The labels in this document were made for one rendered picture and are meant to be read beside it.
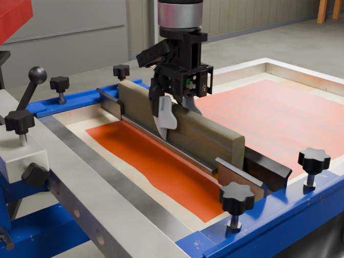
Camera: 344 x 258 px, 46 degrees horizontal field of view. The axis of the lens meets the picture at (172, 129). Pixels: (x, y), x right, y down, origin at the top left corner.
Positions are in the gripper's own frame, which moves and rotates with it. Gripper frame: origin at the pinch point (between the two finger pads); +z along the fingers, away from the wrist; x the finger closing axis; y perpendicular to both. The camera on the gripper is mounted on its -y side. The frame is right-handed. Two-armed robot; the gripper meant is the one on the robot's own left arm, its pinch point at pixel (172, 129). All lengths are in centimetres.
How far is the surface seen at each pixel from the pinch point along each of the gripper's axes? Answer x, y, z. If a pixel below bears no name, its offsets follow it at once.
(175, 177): -5.0, 7.7, 5.3
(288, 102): 41.1, -3.5, 5.3
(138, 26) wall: 221, -361, 65
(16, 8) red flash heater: 7, -112, -8
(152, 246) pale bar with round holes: -23.9, 28.3, -3.5
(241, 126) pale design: 20.5, -0.5, 5.3
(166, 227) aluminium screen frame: -17.0, 21.4, 1.7
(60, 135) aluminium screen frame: -17.2, -14.0, 2.0
